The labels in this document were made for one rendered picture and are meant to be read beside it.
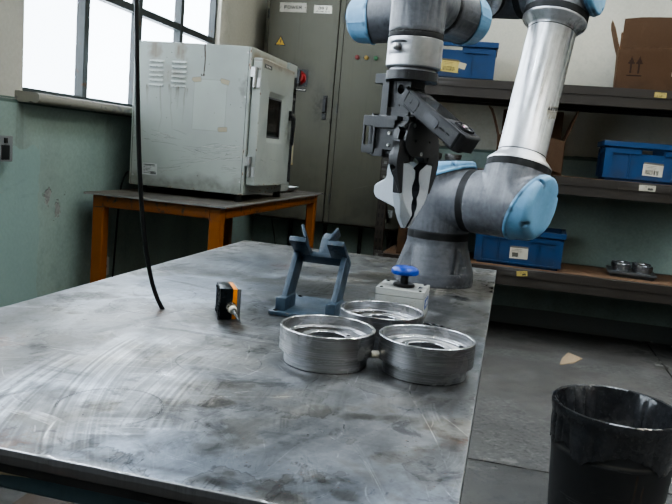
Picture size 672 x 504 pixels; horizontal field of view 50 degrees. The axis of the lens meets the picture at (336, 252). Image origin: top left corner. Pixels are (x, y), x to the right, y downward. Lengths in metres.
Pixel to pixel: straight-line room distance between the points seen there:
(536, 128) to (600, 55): 3.60
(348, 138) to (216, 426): 4.15
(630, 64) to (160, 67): 2.54
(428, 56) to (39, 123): 2.17
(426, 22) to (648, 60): 3.46
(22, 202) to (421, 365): 2.32
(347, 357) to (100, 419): 0.26
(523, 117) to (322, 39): 3.56
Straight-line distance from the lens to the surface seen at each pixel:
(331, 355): 0.75
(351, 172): 4.69
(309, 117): 4.77
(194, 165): 3.16
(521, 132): 1.31
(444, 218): 1.33
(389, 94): 1.02
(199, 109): 3.16
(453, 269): 1.35
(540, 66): 1.35
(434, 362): 0.75
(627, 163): 4.37
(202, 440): 0.59
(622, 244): 4.89
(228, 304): 0.94
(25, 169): 2.92
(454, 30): 1.07
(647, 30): 4.42
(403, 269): 1.04
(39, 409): 0.66
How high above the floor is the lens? 1.03
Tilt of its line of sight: 8 degrees down
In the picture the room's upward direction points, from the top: 5 degrees clockwise
